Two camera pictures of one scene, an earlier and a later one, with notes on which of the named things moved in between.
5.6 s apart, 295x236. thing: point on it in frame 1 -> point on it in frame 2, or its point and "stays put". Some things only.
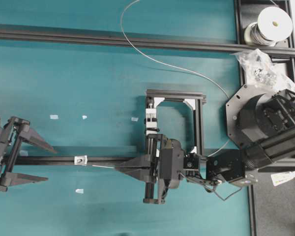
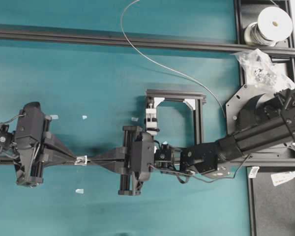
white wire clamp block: [151, 121] stays put
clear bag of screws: [259, 71] stays put
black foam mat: [279, 208] stays put
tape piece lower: [80, 191] stays put
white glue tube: [280, 178] stays put
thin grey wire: [166, 66] -> [160, 66]
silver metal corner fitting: [80, 160] stays put
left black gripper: [15, 127] -> [32, 129]
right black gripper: [169, 156] -> [139, 160]
